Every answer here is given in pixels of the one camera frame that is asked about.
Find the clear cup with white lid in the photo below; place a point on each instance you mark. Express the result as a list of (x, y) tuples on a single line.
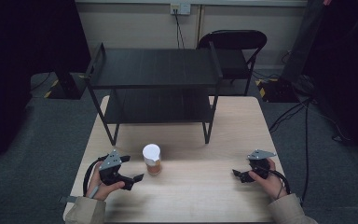
[(152, 158)]

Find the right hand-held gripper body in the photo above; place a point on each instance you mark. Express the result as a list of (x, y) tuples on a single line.
[(260, 166)]

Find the black stand with striped base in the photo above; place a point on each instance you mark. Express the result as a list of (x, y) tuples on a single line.
[(301, 46)]

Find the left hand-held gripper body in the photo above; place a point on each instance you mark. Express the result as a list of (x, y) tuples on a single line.
[(112, 174)]

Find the person's right hand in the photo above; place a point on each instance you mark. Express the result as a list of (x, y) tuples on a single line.
[(273, 183)]

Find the white wall socket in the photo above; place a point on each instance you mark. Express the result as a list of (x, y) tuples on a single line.
[(180, 8)]

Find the black stand base striped tape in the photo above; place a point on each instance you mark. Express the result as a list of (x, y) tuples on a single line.
[(66, 88)]

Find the dark curtain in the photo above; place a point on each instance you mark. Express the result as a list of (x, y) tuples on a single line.
[(348, 77)]

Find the black folding chair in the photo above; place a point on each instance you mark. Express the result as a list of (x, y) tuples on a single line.
[(233, 40)]

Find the person's left hand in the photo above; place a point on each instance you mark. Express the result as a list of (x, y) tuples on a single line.
[(97, 186)]

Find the black curtain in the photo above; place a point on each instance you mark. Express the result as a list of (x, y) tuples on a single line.
[(18, 62)]

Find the black two-tier shelf rack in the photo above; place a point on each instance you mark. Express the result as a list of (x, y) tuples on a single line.
[(155, 67)]

